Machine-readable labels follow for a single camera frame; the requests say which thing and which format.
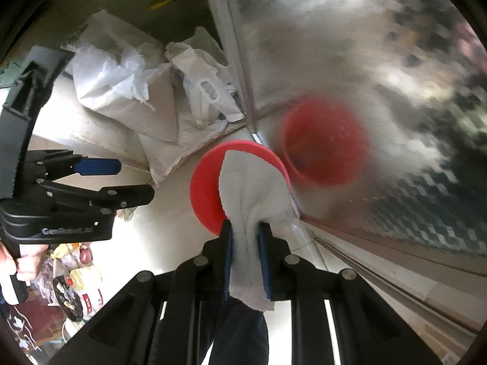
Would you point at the red bucket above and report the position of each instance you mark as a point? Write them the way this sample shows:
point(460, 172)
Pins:
point(205, 194)

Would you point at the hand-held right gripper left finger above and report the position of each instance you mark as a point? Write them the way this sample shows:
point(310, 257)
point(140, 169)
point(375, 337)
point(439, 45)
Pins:
point(227, 258)

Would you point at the person's dark blue pants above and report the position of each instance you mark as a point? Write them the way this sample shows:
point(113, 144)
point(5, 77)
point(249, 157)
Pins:
point(239, 334)

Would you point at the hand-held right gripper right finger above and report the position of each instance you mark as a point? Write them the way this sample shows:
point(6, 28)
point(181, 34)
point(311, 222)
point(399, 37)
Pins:
point(264, 262)

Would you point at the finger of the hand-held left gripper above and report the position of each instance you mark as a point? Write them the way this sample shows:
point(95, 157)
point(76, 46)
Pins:
point(99, 167)
point(121, 194)

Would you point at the white cloth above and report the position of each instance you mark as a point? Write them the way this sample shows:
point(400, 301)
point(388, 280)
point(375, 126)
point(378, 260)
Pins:
point(247, 197)

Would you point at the clear bag of packaging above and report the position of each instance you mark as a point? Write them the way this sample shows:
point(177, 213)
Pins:
point(76, 277)

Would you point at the person's left hand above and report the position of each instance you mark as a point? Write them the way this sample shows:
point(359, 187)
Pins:
point(30, 264)

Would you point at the white woven sack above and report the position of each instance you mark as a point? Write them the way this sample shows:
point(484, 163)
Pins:
point(114, 83)

